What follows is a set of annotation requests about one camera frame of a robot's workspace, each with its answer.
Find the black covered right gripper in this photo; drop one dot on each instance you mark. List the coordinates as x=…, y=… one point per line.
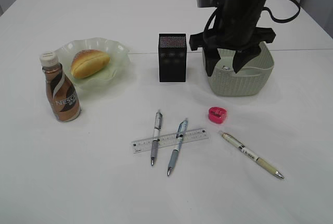
x=231, y=26

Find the pink pencil sharpener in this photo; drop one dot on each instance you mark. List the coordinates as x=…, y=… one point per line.
x=217, y=114

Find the clear plastic ruler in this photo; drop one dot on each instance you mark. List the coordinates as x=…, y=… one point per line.
x=144, y=145

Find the yellow bread loaf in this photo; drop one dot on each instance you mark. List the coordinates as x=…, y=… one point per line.
x=88, y=62

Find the brown coffee drink bottle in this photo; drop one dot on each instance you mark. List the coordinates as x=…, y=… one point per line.
x=60, y=91

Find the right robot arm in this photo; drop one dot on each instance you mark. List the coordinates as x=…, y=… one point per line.
x=233, y=26

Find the pale green plastic basket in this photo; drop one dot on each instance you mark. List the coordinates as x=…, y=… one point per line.
x=248, y=81

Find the black mesh pen holder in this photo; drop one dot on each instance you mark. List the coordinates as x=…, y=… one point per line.
x=172, y=52

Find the blue grey pen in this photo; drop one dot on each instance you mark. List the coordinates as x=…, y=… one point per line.
x=179, y=141

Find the grey grip pen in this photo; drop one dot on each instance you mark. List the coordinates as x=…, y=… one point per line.
x=155, y=140

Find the pale green glass plate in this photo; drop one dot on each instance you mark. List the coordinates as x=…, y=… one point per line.
x=117, y=52

